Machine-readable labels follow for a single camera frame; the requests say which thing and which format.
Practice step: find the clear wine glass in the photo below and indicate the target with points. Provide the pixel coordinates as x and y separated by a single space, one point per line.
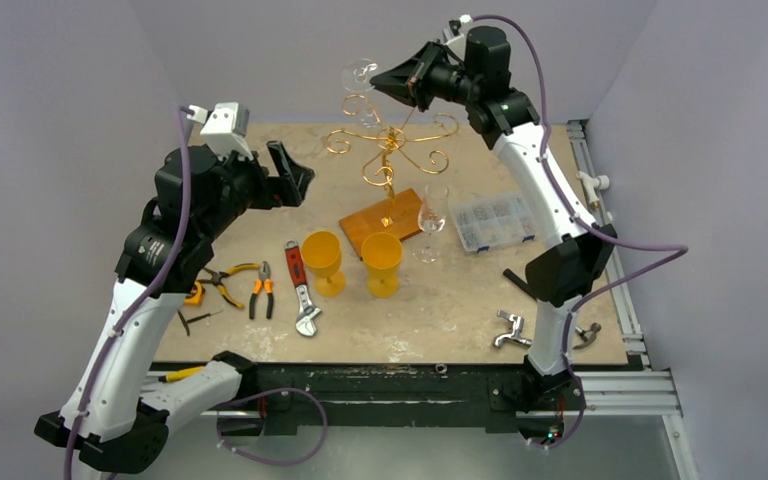
356 79
431 220

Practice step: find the black table front rail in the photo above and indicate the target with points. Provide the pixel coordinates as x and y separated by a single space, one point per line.
497 398

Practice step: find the yellow tape measure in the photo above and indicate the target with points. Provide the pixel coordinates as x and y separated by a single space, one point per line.
195 296

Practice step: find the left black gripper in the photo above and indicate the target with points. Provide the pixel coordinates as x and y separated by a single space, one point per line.
270 187

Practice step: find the clear plastic screw box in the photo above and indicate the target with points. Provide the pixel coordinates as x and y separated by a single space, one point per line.
493 222

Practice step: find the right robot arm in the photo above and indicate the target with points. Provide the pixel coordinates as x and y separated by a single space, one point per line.
577 249

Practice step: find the black handled hammer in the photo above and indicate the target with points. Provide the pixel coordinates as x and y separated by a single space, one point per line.
587 336

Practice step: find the red adjustable wrench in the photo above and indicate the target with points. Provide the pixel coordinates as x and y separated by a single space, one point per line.
308 310

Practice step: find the yellow handled screwdriver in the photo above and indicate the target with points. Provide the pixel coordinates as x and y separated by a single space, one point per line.
173 376

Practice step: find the chrome faucet tap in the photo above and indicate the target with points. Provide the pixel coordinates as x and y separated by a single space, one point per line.
515 335

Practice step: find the white pipe tee fitting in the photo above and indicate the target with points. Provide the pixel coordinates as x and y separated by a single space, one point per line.
592 187

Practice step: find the orange black pliers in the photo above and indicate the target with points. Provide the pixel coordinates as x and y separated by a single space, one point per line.
264 284

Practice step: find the small black hex key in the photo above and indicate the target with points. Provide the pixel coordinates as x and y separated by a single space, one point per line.
186 322

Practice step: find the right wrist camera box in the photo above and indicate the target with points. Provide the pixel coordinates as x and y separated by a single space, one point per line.
454 33

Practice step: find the yellow wine glass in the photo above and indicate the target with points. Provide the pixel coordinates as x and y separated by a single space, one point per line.
381 255
322 255

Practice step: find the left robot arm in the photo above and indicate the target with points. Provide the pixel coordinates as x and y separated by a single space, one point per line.
111 425

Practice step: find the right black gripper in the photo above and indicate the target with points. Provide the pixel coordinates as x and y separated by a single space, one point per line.
425 72

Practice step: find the wooden rack base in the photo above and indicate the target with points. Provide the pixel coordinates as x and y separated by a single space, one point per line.
398 218

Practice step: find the yellow long nose pliers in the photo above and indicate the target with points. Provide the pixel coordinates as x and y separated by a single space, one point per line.
217 280

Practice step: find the aluminium frame rail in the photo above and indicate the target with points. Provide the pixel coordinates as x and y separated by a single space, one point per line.
613 393

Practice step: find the gold wire wine glass rack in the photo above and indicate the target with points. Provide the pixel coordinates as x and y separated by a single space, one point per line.
389 139

